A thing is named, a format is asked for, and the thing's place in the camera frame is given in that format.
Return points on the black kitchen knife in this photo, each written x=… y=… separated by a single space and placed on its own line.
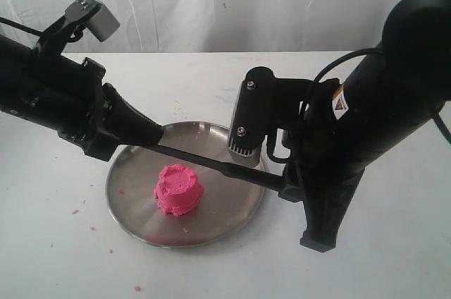
x=231 y=170

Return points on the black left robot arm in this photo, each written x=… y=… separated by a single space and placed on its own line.
x=41 y=86

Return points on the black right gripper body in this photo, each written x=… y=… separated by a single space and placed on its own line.
x=326 y=136

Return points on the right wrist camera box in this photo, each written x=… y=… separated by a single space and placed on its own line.
x=251 y=116

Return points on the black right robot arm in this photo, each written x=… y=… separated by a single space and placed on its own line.
x=410 y=70

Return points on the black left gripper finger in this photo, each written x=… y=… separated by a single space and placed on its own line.
x=128 y=125

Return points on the round stainless steel plate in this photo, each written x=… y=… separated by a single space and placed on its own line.
x=226 y=205

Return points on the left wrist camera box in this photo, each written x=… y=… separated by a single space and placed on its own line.
x=93 y=15

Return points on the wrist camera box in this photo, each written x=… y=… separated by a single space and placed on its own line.
x=251 y=116
x=93 y=15

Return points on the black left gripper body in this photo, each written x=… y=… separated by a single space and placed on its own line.
x=90 y=135

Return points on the pink dough lump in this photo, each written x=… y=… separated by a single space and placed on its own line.
x=178 y=190

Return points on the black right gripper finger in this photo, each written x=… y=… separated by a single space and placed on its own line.
x=325 y=206

